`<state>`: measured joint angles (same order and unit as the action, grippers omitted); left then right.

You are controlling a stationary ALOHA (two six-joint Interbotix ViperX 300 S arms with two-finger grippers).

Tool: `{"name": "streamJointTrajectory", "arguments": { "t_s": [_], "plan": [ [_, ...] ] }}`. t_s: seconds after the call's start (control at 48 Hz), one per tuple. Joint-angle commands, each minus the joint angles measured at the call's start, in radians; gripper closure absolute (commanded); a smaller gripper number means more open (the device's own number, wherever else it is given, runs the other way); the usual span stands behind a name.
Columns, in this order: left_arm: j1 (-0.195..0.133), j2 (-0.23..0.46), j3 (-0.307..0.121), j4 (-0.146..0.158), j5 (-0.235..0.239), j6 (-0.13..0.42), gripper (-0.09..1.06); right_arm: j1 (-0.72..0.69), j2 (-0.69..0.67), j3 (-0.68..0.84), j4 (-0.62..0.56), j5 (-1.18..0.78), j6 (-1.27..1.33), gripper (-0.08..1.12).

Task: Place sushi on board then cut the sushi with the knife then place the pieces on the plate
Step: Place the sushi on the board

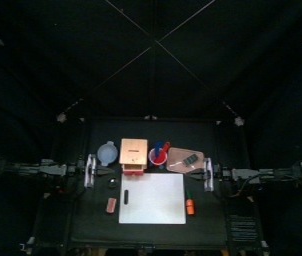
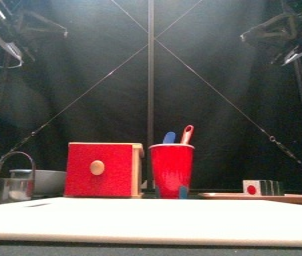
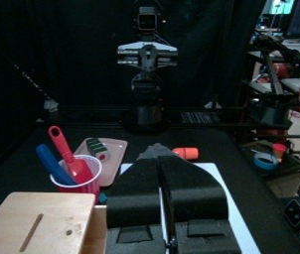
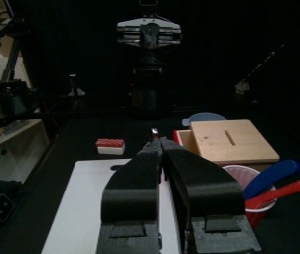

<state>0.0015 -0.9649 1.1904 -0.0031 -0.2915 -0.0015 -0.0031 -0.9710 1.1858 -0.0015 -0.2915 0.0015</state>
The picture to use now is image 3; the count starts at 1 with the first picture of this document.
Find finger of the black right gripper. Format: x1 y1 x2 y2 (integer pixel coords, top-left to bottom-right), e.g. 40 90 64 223
147 44 159 72
137 44 149 72

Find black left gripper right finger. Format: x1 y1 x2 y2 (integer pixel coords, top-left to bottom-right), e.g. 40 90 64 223
156 142 242 254

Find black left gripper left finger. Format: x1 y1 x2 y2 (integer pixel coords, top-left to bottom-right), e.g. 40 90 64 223
104 142 170 254

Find white cutting board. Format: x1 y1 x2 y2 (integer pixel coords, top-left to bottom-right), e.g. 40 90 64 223
117 162 262 254

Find green toy sushi roll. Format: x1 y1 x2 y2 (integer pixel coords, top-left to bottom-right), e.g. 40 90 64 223
84 137 109 163

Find wooden knife block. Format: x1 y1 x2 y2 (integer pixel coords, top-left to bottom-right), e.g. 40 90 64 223
0 191 107 254

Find small teal toy piece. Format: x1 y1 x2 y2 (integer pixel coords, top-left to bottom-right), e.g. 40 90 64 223
96 192 109 204

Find red plastic cup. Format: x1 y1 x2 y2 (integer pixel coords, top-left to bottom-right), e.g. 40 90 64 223
49 154 103 203

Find blue tape roll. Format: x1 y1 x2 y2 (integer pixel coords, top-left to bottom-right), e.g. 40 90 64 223
251 151 279 172

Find red plastic utensil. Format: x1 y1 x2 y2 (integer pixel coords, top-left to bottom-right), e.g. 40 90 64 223
46 125 95 185

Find black ribbed mat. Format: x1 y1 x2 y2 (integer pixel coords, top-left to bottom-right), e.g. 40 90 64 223
179 111 223 125

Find blue plastic utensil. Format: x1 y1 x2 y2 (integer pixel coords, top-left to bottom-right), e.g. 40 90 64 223
34 143 77 187

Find small orange cup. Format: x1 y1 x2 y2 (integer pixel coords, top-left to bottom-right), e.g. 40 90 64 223
270 142 287 160

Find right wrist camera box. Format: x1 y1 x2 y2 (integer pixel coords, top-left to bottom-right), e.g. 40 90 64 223
136 6 159 33

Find white frame bracket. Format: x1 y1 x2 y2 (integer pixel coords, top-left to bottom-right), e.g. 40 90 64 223
42 98 60 113

